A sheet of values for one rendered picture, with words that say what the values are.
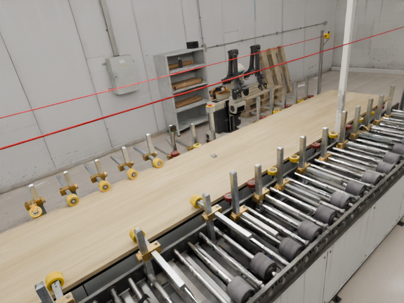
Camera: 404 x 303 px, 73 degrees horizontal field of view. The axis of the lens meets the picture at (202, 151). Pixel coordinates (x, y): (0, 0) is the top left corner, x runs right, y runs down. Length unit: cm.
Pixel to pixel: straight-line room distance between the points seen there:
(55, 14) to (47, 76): 91
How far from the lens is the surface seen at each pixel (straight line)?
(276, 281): 156
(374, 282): 279
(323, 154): 262
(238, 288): 151
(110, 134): 532
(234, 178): 176
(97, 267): 173
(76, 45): 501
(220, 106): 449
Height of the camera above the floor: 206
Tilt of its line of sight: 26 degrees down
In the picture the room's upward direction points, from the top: 8 degrees counter-clockwise
